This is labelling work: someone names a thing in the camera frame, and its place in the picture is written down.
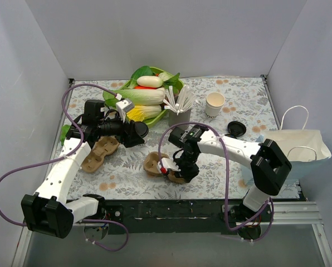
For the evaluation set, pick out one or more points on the brown pulp cup carrier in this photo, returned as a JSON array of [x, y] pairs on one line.
[[106, 146], [150, 166]]

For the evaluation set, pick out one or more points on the aluminium frame rail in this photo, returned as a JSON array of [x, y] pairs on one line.
[[294, 236]]

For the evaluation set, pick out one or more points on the white radish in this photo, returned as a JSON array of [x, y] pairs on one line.
[[150, 81]]

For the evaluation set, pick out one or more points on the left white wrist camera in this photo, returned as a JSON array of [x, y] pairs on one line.
[[123, 107]]

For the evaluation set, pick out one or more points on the long green napa cabbage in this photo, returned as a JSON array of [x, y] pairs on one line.
[[143, 96]]

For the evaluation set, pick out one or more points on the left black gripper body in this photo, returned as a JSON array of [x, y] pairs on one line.
[[129, 132]]

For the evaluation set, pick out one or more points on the black coffee lid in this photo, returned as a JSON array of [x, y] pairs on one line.
[[141, 129], [236, 129]]

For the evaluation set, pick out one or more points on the stacked white paper cup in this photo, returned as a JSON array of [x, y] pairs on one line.
[[214, 103]]

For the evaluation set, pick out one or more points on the small bok choy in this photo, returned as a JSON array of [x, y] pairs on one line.
[[169, 80]]

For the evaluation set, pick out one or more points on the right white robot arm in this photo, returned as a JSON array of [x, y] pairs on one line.
[[267, 162]]

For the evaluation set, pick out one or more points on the orange carrot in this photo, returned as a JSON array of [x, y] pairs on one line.
[[144, 88]]

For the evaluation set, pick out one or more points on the yellow napa cabbage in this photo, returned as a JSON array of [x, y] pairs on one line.
[[141, 113]]

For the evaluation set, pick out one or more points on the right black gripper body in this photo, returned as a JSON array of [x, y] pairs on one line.
[[187, 169]]

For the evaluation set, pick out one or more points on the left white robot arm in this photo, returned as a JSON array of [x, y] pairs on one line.
[[47, 211]]

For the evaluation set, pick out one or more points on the grey straw holder cup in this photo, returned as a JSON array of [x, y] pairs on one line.
[[175, 118]]

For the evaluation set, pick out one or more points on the white wrapped straws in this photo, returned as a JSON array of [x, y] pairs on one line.
[[184, 102]]

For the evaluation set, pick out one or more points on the green plastic basket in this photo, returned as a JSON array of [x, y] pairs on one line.
[[152, 121]]

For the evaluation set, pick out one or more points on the green bok choy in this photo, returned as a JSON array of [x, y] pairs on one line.
[[142, 71]]

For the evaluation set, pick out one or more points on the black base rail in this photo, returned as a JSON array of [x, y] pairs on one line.
[[178, 216]]

